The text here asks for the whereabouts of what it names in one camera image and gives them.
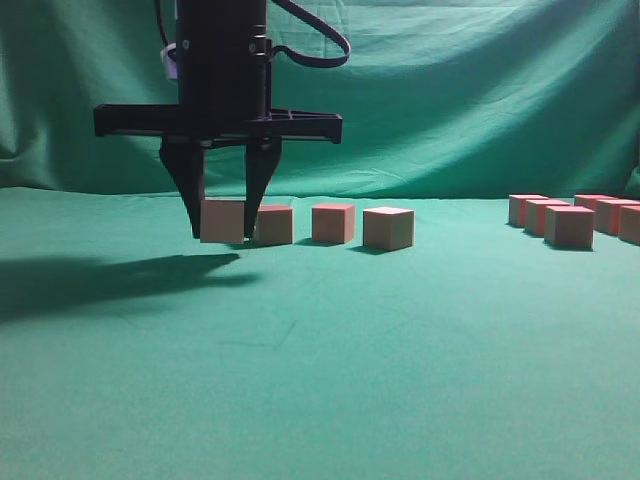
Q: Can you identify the green cloth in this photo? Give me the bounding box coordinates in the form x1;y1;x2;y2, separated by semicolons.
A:
1;1;639;479

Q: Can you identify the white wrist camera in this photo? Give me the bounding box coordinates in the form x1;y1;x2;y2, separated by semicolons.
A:
160;43;178;82

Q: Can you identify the pink cube placed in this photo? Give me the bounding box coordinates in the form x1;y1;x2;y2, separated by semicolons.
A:
312;204;356;244
544;205;595;250
362;207;415;251
254;205;294;246
200;198;244;244

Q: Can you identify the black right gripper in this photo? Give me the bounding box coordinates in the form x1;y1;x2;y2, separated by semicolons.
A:
93;34;344;239

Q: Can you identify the black camera cable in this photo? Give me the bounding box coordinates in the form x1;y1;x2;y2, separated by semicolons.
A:
153;0;353;67

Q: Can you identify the pink cube column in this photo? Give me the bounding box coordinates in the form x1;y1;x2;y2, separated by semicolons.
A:
618;205;640;246
595;198;639;236
573;194;614;212
508;194;547;228
524;199;569;237

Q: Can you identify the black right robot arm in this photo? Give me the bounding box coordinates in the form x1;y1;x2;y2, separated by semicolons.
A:
94;1;351;243

